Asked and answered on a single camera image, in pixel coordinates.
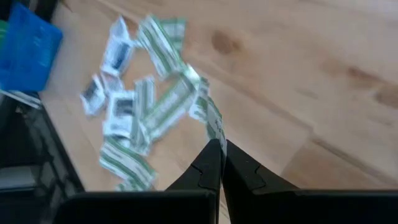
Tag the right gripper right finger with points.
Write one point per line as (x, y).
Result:
(245, 177)

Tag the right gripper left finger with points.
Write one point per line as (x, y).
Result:
(205, 174)

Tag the white wipe packet dark print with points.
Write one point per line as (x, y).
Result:
(119, 57)
(119, 113)
(120, 28)
(92, 96)
(112, 82)

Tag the blue plastic basket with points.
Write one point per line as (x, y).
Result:
(28, 53)

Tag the white frame bracket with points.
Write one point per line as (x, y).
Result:
(25, 98)

